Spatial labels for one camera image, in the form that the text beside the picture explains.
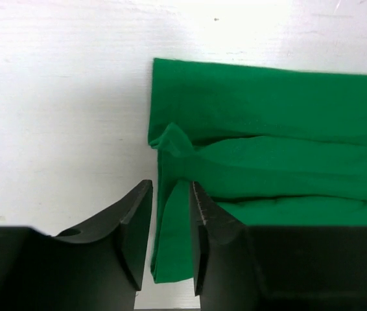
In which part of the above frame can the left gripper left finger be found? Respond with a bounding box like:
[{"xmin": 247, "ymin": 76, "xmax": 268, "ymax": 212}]
[{"xmin": 49, "ymin": 179, "xmax": 153, "ymax": 290}]

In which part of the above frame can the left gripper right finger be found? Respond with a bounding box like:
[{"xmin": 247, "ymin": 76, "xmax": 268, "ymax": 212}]
[{"xmin": 189, "ymin": 181, "xmax": 245, "ymax": 295}]

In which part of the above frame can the green polo shirt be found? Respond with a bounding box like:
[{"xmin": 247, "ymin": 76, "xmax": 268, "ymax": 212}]
[{"xmin": 148, "ymin": 58, "xmax": 367, "ymax": 283}]

